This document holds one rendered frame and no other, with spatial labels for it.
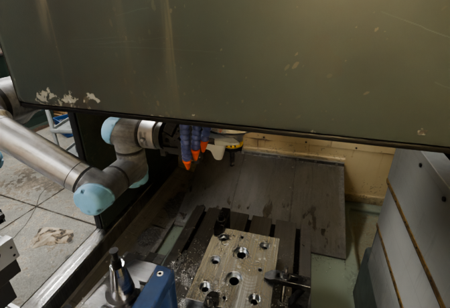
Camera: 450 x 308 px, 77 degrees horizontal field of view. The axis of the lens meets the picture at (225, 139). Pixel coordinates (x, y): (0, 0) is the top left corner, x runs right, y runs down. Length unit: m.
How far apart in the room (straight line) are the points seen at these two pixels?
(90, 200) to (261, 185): 1.16
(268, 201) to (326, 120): 1.38
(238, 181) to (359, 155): 0.72
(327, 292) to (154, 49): 1.27
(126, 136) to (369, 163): 1.44
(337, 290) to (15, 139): 1.28
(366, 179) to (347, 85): 1.64
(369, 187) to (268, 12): 1.73
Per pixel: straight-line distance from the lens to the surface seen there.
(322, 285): 1.44
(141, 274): 0.66
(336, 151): 1.79
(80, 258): 1.35
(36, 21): 0.38
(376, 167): 1.86
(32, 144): 0.79
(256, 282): 0.92
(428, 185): 0.74
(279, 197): 1.65
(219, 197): 1.66
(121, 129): 0.75
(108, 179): 0.72
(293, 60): 0.26
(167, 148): 0.72
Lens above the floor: 1.71
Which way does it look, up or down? 25 degrees down
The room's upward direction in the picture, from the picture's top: straight up
